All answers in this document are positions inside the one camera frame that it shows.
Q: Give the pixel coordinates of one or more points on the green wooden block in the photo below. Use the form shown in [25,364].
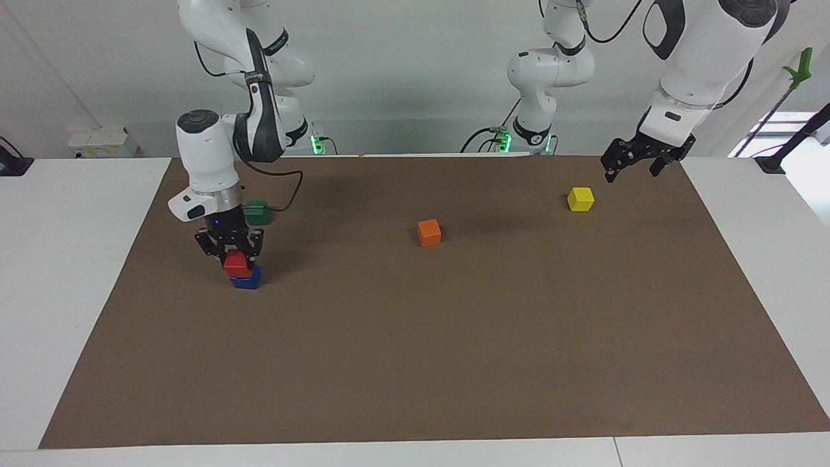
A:
[259,214]

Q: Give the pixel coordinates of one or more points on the white wall socket box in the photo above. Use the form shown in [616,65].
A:
[104,143]

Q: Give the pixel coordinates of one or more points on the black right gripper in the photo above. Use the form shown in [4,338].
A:
[228,232]

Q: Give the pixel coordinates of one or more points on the orange wooden block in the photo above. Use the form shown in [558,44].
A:
[429,233]

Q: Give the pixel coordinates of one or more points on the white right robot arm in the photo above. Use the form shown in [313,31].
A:
[207,155]

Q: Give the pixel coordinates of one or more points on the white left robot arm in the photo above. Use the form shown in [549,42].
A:
[700,58]

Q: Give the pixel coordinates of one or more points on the yellow wooden block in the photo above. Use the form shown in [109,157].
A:
[581,199]

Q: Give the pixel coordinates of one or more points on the black clamp stand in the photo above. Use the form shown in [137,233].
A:
[791,146]

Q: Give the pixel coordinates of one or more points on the brown table mat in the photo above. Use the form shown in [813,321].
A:
[415,357]

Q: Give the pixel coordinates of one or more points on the red wooden block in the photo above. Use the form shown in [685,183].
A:
[235,263]

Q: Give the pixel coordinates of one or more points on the blue wooden block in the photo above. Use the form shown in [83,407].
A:
[249,281]

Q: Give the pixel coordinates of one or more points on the green-tipped thin rod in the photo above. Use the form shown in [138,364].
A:
[778,104]

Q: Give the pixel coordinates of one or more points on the black table-edge mount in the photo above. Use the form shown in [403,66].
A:
[13,162]

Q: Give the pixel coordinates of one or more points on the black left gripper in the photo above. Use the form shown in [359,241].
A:
[664,152]

